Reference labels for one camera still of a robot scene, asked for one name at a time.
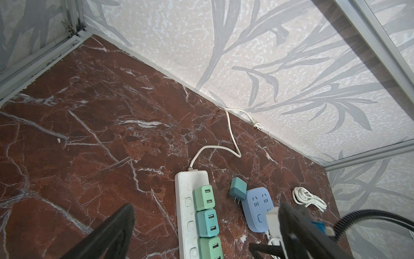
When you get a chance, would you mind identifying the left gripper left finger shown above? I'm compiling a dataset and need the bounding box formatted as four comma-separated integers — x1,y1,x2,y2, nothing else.
62,204,135,259

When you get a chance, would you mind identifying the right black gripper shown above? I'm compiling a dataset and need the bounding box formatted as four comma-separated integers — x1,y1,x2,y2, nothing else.
249,243,285,259

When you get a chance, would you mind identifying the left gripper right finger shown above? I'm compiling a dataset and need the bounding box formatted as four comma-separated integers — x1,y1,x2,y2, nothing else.
278,204,352,259

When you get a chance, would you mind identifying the square blue power strip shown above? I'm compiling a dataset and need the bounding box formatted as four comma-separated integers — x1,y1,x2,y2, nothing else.
242,187,274,233

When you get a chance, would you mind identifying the light green usb plug cube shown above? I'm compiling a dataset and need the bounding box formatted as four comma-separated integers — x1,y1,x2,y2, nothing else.
198,236,224,259

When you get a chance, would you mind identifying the teal usb plug cube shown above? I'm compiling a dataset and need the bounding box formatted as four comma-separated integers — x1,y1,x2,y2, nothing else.
196,208,220,237

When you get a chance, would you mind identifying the long white pastel power strip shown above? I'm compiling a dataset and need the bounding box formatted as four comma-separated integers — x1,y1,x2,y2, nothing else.
175,170,210,259

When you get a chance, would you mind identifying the blue strip white cable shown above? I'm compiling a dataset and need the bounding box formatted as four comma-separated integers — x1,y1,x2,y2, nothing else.
265,230,282,259

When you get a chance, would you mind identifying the coiled white teal-strip cable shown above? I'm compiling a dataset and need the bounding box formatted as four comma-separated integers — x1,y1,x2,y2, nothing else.
292,186,328,213

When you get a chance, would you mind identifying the white power strip cable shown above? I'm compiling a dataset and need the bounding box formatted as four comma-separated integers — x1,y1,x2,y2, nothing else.
188,106,262,171

